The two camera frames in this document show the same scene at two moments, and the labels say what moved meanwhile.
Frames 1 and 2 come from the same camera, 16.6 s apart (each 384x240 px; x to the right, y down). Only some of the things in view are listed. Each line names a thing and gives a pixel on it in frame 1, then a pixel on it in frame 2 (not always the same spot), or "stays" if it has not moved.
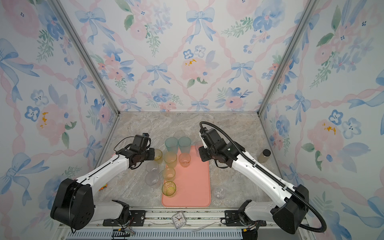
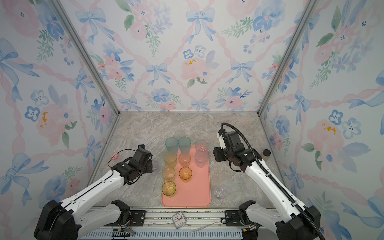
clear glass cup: [152, 169] → [201, 158]
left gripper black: [152, 152] → [150, 166]
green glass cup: [169, 188] stays
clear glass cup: [152, 179] → [155, 166]
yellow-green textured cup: [170, 159] stays
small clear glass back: [179, 134] stays
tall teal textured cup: [171, 143] stays
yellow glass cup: [158, 155] → [185, 173]
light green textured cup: [169, 173] stays
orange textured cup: [184, 159] stays
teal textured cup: [184, 143] stays
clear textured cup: [198, 144] stays
